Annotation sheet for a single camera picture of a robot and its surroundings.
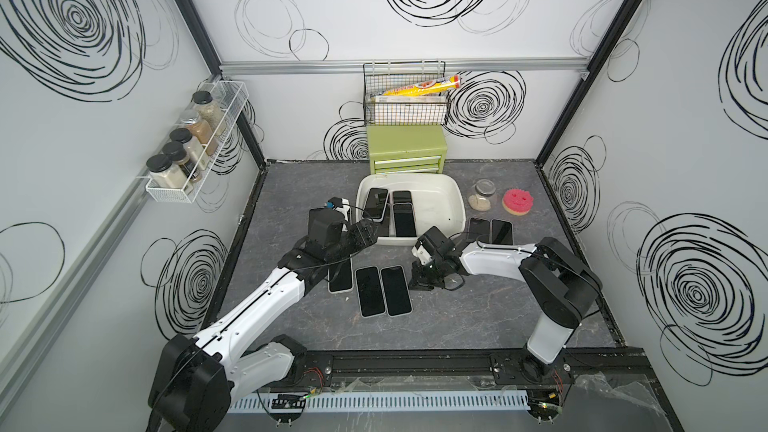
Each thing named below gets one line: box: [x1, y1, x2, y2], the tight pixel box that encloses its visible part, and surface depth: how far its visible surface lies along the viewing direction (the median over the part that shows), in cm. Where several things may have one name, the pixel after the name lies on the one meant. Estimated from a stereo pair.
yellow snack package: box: [383, 75, 461, 97], surface depth 88 cm
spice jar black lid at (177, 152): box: [162, 141, 202, 182], surface depth 66 cm
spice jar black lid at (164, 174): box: [146, 154, 187, 189], surface depth 63 cm
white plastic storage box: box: [355, 173, 466, 246], surface depth 107 cm
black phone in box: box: [393, 203, 417, 237], surface depth 102 cm
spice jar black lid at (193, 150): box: [169, 128, 209, 171], surface depth 69 cm
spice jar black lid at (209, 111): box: [192, 90, 224, 136], surface depth 77 cm
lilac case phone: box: [363, 188, 389, 222], surface depth 105 cm
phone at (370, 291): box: [354, 265, 387, 319], surface depth 87 cm
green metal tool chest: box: [366, 124, 448, 175], surface depth 104 cm
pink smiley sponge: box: [501, 188, 534, 216], surface depth 107 cm
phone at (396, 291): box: [379, 265, 413, 317], surface depth 88 cm
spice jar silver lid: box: [180, 109, 218, 155], surface depth 71 cm
